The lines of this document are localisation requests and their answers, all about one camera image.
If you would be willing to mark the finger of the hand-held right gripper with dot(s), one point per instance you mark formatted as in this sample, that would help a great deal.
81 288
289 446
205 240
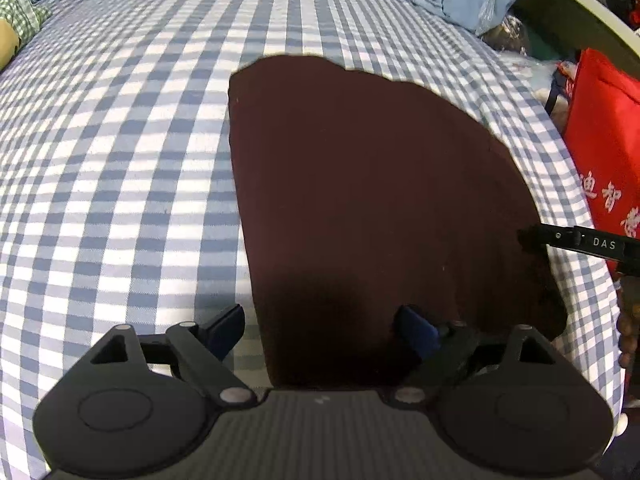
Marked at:
547 237

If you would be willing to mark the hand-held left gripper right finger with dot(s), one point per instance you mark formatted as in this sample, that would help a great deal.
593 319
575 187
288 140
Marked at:
417 335

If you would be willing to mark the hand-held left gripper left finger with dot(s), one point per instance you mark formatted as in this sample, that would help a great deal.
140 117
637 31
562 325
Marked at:
227 332

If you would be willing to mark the dark maroon printed sweatshirt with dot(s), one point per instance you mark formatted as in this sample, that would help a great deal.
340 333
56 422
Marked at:
375 185

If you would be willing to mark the person's right hand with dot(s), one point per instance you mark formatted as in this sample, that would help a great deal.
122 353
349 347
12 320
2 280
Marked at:
630 325

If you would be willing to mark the red fabric bag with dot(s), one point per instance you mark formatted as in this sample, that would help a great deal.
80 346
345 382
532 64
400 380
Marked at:
607 135

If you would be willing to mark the blue white checked bed sheet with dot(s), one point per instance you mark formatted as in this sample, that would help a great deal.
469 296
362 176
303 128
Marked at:
125 160

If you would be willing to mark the clear plastic bag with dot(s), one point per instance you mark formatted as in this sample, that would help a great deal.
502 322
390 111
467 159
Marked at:
507 35

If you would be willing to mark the cream avocado print pillow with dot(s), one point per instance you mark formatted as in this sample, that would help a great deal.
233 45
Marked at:
7 42

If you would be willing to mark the green checked pillow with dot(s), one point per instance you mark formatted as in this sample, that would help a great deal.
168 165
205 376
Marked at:
20 15

